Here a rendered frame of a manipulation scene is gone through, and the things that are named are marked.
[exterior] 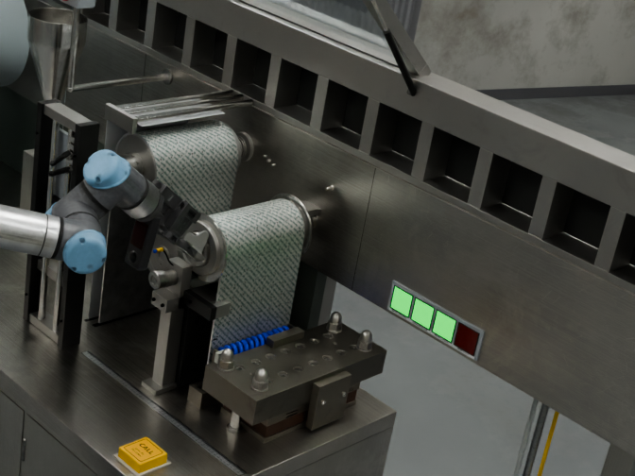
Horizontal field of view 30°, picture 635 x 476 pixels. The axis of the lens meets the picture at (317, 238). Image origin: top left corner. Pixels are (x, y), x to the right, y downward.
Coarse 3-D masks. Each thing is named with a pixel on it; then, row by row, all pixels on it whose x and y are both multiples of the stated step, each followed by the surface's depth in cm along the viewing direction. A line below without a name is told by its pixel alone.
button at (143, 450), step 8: (136, 440) 238; (144, 440) 238; (120, 448) 234; (128, 448) 235; (136, 448) 235; (144, 448) 236; (152, 448) 236; (160, 448) 237; (120, 456) 235; (128, 456) 233; (136, 456) 233; (144, 456) 233; (152, 456) 234; (160, 456) 234; (128, 464) 233; (136, 464) 231; (144, 464) 231; (152, 464) 233; (160, 464) 235
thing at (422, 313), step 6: (414, 306) 252; (420, 306) 250; (426, 306) 249; (414, 312) 252; (420, 312) 251; (426, 312) 250; (432, 312) 249; (414, 318) 252; (420, 318) 251; (426, 318) 250; (420, 324) 251; (426, 324) 250
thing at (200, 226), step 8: (192, 224) 247; (200, 224) 245; (304, 224) 260; (208, 232) 243; (304, 232) 261; (208, 240) 244; (216, 240) 243; (216, 248) 243; (184, 256) 250; (216, 256) 243; (192, 264) 249; (208, 264) 245; (216, 264) 244; (200, 272) 248; (208, 272) 246
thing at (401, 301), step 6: (396, 288) 254; (396, 294) 255; (402, 294) 254; (408, 294) 252; (396, 300) 255; (402, 300) 254; (408, 300) 253; (396, 306) 255; (402, 306) 254; (408, 306) 253; (402, 312) 255; (408, 312) 253
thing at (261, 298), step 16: (240, 272) 250; (256, 272) 253; (272, 272) 257; (288, 272) 261; (224, 288) 248; (240, 288) 252; (256, 288) 256; (272, 288) 260; (288, 288) 264; (240, 304) 254; (256, 304) 258; (272, 304) 262; (288, 304) 266; (224, 320) 252; (240, 320) 256; (256, 320) 260; (272, 320) 264; (288, 320) 269; (224, 336) 254; (240, 336) 258
